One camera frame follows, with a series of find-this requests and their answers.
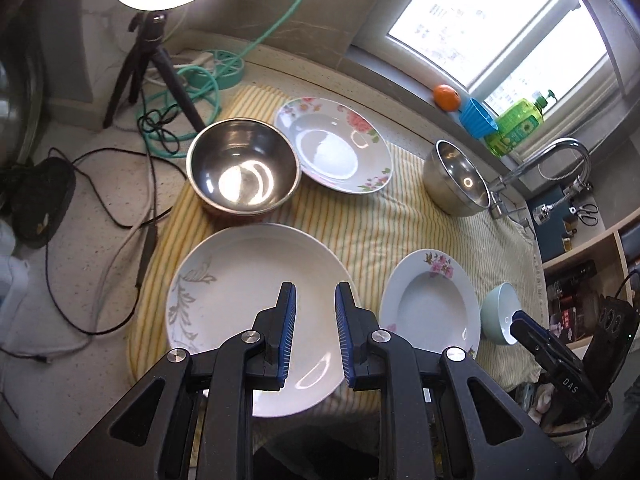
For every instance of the large white leaf-print plate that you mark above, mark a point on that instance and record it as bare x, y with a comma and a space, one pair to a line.
235, 285

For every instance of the orange fruit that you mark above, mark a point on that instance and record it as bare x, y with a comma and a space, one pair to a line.
446, 97

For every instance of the steel bowl with red outside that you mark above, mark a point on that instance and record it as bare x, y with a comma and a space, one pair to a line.
240, 170

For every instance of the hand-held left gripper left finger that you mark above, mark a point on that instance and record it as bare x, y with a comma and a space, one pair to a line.
287, 335

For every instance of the wooden shelf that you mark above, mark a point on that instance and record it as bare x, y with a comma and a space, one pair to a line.
580, 252

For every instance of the large pink floral plate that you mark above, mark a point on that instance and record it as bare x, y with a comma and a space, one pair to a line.
325, 145

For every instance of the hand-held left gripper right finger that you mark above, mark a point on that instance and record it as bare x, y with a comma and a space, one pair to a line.
342, 335

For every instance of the round teal power strip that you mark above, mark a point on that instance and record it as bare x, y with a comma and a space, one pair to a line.
227, 72

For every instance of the dark teal box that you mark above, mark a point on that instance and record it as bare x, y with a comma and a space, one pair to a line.
550, 240

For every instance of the blue ribbed cup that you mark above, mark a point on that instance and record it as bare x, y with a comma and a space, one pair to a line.
477, 117

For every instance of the black pouch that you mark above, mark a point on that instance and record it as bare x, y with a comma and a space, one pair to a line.
42, 200

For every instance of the light blue bowl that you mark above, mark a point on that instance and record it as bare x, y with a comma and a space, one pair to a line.
495, 315

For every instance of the window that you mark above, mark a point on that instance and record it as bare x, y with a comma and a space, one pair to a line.
475, 10

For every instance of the green dish soap bottle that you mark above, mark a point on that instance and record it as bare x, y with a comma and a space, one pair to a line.
515, 127

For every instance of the small pink floral plate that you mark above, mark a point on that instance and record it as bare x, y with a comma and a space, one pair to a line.
430, 305

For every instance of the small steel bowl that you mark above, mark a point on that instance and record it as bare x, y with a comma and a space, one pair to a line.
450, 180

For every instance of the yellow striped cloth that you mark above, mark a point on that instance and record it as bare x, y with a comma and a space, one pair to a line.
360, 230

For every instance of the chrome faucet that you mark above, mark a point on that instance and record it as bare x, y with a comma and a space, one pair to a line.
565, 145

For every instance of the large metal pot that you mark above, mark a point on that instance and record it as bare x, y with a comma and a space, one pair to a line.
22, 100

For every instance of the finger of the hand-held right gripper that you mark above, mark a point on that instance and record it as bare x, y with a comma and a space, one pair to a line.
527, 332

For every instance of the white cloth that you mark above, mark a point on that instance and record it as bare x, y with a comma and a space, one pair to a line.
10, 280

